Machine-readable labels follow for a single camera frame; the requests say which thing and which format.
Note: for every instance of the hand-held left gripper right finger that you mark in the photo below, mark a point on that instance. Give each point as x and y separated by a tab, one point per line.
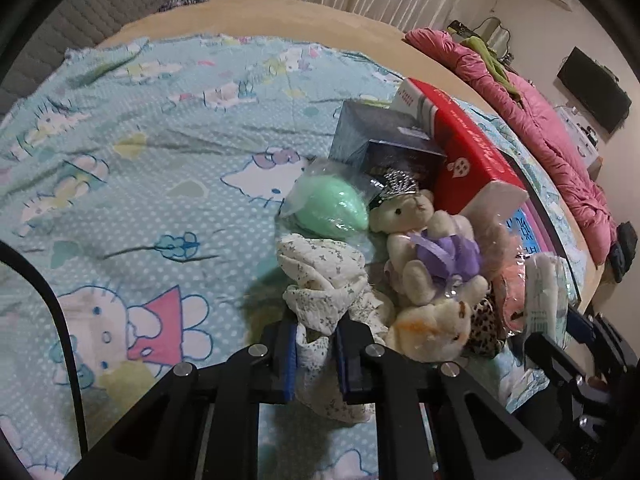
343	360

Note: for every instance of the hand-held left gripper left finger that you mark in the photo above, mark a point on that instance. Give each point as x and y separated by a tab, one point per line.
289	360

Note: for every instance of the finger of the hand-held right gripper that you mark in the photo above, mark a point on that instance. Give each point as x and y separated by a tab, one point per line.
545	355
580	325

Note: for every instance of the green white tissue pack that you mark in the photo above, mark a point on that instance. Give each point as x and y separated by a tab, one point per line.
542	295

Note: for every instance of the white floral cloth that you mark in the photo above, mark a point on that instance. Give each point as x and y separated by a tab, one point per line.
320	270

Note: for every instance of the pink book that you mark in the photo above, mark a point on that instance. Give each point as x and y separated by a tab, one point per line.
530	230

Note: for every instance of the mint green sponge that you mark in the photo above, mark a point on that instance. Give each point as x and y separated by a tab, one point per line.
325	205

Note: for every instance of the pink plush pouch in wrap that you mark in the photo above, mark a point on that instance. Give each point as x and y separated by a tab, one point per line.
510	300

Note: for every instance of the leopard print cloth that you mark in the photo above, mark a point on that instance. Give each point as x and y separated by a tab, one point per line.
482	330

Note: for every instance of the black bag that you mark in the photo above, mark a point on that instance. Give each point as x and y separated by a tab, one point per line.
625	250

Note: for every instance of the cream plush toy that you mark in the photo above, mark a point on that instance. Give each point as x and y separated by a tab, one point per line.
430	330

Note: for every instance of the teddy bear with purple dress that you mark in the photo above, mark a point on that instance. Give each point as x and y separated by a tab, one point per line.
425	250

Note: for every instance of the white cabinet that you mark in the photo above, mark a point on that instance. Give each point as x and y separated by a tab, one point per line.
580	135

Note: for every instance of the red tissue pack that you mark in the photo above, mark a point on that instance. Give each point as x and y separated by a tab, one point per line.
470	155

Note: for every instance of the pink quilt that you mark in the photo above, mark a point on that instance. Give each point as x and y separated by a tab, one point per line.
540	125

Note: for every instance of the light blue printed blanket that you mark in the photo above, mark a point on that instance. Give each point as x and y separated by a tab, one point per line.
150	185

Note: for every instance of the black television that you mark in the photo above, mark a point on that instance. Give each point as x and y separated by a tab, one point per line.
595	87

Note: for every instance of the dark blue box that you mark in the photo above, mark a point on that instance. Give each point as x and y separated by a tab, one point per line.
370	120

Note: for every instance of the green garment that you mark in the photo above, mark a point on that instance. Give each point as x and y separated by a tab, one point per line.
492	62

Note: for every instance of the cluttered dressing table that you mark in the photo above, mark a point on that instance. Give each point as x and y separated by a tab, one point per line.
487	35

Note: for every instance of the beige bed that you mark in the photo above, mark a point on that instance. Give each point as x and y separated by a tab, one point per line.
300	20

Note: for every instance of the grey quilted headboard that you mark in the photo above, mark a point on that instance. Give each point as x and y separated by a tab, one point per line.
75	15

